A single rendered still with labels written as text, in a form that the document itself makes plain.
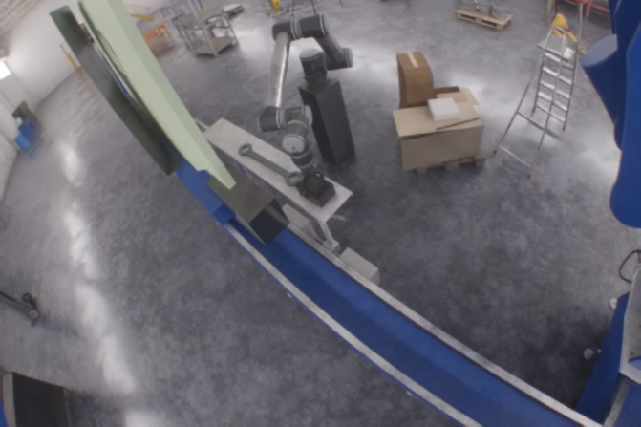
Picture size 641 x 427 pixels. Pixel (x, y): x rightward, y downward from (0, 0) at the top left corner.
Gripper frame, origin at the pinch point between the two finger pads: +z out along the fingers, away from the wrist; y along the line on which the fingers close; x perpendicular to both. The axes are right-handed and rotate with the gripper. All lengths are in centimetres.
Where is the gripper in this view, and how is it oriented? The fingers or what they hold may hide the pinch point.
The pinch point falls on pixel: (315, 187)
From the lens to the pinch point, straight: 164.9
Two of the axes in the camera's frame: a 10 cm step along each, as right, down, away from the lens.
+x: -7.1, -4.3, 5.6
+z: 2.3, 6.0, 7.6
